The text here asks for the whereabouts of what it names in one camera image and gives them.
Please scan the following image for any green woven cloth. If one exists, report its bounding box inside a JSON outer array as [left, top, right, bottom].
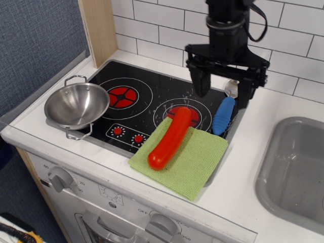
[[129, 117, 228, 201]]

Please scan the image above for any white toy oven front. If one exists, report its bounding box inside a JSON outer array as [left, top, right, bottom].
[[28, 154, 257, 242]]

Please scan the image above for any red toy sausage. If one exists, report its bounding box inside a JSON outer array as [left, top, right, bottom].
[[147, 107, 192, 171]]

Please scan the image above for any yellow black object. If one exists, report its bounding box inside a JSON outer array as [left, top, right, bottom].
[[1, 223, 44, 243]]

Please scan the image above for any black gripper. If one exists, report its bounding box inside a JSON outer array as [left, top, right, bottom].
[[185, 24, 269, 109]]

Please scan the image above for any black toy stove top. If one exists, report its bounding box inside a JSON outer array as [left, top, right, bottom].
[[46, 59, 250, 188]]

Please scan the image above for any light wooden post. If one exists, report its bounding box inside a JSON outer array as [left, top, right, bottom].
[[78, 0, 118, 68]]

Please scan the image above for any grey timer knob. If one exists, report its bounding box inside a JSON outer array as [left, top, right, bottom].
[[48, 167, 73, 192]]

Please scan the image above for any grey sink basin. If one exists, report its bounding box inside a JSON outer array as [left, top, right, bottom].
[[255, 116, 323, 234]]

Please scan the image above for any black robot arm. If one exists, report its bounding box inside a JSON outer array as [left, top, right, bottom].
[[185, 1, 270, 109]]

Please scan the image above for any grey oven knob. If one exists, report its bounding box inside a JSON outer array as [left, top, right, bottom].
[[145, 214, 178, 242]]

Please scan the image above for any steel bowl with handles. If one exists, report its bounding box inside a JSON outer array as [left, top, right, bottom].
[[44, 75, 110, 140]]

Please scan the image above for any blue-handled metal spoon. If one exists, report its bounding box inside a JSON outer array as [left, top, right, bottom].
[[212, 79, 239, 136]]

